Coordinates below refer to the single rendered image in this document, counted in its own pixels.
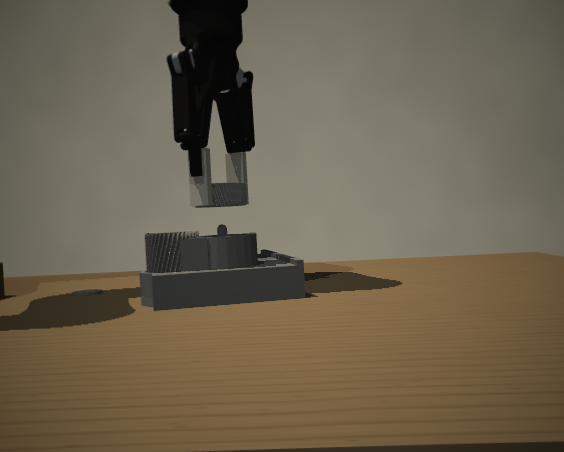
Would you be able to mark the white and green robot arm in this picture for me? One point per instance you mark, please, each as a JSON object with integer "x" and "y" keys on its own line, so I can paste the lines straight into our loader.
{"x": 178, "y": 5}

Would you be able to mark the grey toothed gear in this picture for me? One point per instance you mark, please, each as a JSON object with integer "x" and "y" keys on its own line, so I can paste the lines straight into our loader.
{"x": 227, "y": 194}

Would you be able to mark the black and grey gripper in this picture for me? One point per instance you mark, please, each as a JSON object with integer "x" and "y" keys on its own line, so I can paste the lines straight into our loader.
{"x": 206, "y": 30}

